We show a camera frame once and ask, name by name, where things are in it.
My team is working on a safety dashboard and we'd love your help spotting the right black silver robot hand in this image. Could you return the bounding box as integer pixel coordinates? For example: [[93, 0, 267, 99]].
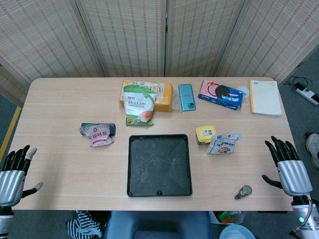
[[261, 135, 314, 198]]

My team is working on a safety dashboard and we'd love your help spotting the light blue bowl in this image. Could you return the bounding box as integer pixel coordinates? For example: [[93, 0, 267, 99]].
[[219, 224, 255, 239]]

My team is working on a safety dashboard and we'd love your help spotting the blue pink cookie box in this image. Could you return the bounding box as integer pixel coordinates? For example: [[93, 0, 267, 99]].
[[197, 79, 243, 111]]

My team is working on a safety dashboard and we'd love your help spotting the teal smartphone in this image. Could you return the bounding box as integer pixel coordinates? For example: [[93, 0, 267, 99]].
[[178, 84, 197, 112]]

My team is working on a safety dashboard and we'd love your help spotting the black power cable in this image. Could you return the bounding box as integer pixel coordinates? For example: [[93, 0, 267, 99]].
[[284, 76, 308, 91]]

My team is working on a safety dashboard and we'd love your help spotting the white blue plastic pouch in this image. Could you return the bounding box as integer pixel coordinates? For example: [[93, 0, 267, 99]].
[[206, 131, 243, 155]]

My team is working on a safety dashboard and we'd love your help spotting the white notebook with yellow spine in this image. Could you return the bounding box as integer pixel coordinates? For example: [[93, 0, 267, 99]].
[[249, 79, 282, 117]]

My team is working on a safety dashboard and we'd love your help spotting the black square plastic tray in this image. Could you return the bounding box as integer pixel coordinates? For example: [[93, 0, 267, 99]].
[[126, 133, 193, 198]]

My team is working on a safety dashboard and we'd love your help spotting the green white corn starch bag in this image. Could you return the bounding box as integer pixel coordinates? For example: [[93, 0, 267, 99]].
[[123, 85, 156, 127]]

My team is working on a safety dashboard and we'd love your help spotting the white power strip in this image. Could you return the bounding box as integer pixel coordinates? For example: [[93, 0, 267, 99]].
[[296, 87, 319, 106]]

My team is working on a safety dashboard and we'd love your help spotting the white round disc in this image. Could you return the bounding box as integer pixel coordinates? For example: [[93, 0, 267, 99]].
[[236, 86, 251, 99]]

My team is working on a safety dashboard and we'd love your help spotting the black white striped cloth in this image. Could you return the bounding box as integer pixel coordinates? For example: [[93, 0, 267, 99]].
[[66, 210, 106, 239]]

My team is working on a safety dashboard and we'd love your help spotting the pink white seasoning bag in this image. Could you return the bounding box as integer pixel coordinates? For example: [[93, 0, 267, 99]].
[[79, 123, 115, 148]]

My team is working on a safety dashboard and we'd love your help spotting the grey sneaker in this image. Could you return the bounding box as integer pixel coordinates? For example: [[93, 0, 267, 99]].
[[306, 133, 319, 169]]

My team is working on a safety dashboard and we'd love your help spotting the green tub with yellow lid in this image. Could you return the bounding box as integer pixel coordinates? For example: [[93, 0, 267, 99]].
[[195, 125, 217, 145]]

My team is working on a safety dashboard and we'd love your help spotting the beige woven folding screen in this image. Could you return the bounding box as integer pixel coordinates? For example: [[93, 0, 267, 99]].
[[0, 0, 319, 100]]

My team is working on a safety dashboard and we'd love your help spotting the box with coloured cube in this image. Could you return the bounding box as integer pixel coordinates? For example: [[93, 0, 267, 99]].
[[209, 211, 247, 225]]

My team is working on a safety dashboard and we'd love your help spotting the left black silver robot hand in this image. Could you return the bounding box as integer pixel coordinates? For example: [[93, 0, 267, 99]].
[[0, 145, 43, 207]]

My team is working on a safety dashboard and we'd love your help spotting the yellow cardboard box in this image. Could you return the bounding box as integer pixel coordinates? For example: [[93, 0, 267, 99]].
[[119, 80, 173, 113]]

